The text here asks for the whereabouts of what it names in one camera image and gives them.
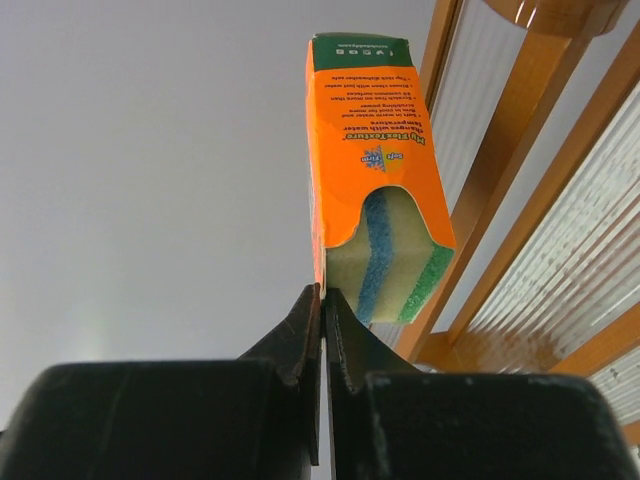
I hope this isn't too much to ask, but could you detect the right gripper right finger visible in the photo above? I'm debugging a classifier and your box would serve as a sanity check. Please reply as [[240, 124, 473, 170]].
[[324, 289, 419, 479]]

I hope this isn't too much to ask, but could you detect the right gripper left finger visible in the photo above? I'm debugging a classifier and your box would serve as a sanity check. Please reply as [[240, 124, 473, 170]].
[[240, 283, 321, 467]]

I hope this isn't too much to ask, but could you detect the orange sponge box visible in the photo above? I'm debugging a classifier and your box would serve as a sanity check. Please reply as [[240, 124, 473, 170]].
[[306, 32, 456, 325]]

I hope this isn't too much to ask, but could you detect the wooden shelf rack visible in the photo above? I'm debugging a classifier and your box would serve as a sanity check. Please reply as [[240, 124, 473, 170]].
[[375, 1, 639, 441]]

